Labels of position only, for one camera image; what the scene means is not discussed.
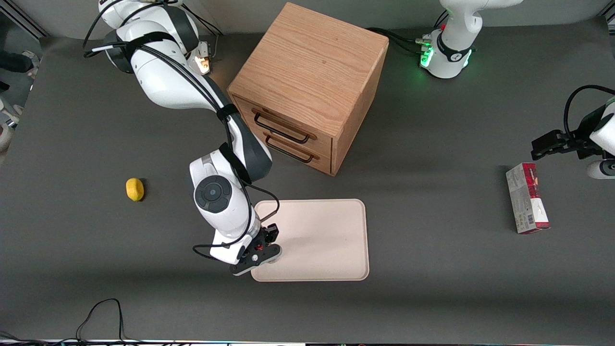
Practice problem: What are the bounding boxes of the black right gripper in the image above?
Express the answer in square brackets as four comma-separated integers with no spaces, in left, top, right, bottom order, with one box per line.
[230,223,283,276]

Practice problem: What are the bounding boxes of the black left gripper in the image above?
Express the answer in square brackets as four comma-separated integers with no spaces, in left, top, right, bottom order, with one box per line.
[531,108,607,161]

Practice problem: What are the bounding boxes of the red coke bottle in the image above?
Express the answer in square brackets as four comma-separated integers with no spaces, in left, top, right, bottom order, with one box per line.
[255,244,281,265]

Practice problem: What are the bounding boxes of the beige plastic tray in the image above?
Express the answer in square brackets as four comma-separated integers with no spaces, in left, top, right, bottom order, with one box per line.
[250,198,370,282]

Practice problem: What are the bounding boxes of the red and white carton box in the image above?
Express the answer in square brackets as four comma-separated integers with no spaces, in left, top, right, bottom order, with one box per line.
[505,162,550,235]

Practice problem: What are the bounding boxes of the yellow lemon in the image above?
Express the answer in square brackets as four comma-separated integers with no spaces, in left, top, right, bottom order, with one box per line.
[126,178,145,202]

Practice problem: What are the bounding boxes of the wooden drawer cabinet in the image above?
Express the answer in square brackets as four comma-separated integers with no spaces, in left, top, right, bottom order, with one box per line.
[227,2,390,177]

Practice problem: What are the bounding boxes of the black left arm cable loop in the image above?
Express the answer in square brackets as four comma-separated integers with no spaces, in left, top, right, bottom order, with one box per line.
[564,85,615,140]

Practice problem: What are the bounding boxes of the long black drawer handle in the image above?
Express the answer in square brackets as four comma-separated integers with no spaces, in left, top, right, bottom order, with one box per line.
[253,111,311,144]

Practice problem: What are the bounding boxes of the thin black table cable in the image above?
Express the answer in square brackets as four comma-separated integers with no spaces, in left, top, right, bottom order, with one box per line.
[0,298,193,346]

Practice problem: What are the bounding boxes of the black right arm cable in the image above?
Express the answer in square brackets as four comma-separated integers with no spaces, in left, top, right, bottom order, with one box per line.
[83,0,281,262]

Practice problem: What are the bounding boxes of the black left arm base cables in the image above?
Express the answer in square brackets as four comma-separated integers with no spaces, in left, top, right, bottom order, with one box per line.
[366,10,450,56]

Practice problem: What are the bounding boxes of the black arm base cables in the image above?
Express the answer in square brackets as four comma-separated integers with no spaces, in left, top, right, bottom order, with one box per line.
[366,10,450,56]
[183,5,224,62]

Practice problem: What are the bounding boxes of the black right arm base cables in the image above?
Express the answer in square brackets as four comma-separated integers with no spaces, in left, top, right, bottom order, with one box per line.
[183,5,224,62]

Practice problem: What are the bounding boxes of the black frame rail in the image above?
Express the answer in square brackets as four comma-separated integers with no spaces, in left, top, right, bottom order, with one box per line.
[0,9,49,39]

